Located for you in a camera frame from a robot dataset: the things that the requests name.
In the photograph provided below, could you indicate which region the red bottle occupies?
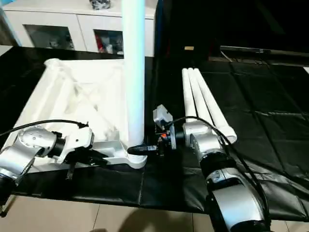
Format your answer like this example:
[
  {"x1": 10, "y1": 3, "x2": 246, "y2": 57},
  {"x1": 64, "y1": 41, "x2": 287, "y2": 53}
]
[{"x1": 98, "y1": 35, "x2": 107, "y2": 53}]

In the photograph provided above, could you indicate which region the grey object on cabinet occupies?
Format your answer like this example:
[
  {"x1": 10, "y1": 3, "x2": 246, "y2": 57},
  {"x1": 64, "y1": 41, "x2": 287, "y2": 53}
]
[{"x1": 89, "y1": 0, "x2": 112, "y2": 10}]

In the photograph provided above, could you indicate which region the white plastic table leg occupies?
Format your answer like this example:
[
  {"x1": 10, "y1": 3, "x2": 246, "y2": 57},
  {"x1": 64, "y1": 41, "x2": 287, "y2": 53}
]
[
  {"x1": 193, "y1": 68, "x2": 238, "y2": 145},
  {"x1": 121, "y1": 0, "x2": 146, "y2": 148},
  {"x1": 182, "y1": 69, "x2": 199, "y2": 122},
  {"x1": 187, "y1": 68, "x2": 218, "y2": 125}
]

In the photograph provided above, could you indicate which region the white plastic table top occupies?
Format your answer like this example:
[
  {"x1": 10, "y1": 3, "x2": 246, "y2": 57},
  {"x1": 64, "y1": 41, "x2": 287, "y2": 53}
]
[{"x1": 2, "y1": 58, "x2": 148, "y2": 171}]

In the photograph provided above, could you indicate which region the white glass-door cabinet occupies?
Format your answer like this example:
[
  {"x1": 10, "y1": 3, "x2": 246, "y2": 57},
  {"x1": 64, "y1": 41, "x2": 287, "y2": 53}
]
[{"x1": 0, "y1": 0, "x2": 157, "y2": 58}]

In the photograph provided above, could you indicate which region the black metal rail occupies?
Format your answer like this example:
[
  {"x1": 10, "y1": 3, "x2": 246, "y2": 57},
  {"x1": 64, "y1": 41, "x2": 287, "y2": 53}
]
[{"x1": 220, "y1": 46, "x2": 309, "y2": 59}]

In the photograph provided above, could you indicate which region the black work mat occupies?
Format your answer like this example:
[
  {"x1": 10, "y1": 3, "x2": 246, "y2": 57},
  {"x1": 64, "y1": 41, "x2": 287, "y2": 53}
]
[{"x1": 0, "y1": 46, "x2": 309, "y2": 216}]

